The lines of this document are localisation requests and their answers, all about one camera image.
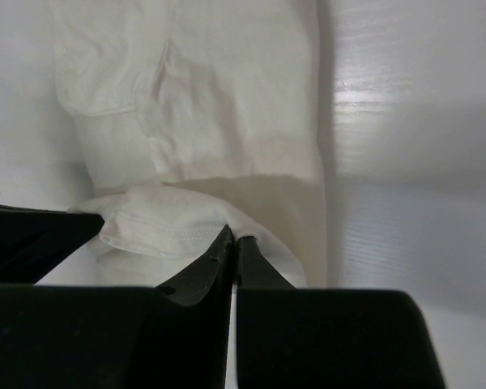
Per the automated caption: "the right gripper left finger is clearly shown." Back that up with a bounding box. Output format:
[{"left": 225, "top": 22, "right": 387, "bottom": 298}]
[{"left": 0, "top": 228, "right": 235, "bottom": 388}]

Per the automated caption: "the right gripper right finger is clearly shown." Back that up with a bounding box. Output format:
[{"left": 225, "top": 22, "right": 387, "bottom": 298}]
[{"left": 236, "top": 237, "right": 446, "bottom": 388}]

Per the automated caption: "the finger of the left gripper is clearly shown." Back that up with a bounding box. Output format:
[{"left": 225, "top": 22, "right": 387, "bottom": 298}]
[{"left": 0, "top": 205, "right": 104, "bottom": 284}]

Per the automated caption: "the white t shirt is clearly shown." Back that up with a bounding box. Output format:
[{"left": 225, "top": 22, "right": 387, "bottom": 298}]
[{"left": 48, "top": 1, "right": 327, "bottom": 287}]

